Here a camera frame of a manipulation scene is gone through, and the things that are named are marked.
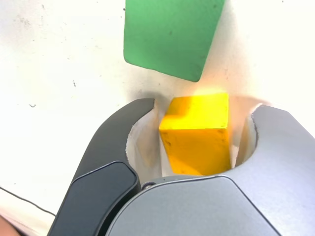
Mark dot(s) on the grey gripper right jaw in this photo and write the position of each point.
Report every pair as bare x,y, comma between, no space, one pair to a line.
246,201

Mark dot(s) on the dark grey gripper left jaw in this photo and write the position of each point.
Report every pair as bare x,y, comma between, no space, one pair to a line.
103,159

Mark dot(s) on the yellow cube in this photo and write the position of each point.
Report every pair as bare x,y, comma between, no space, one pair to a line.
197,137

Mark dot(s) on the green cube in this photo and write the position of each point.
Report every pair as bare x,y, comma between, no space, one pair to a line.
169,37

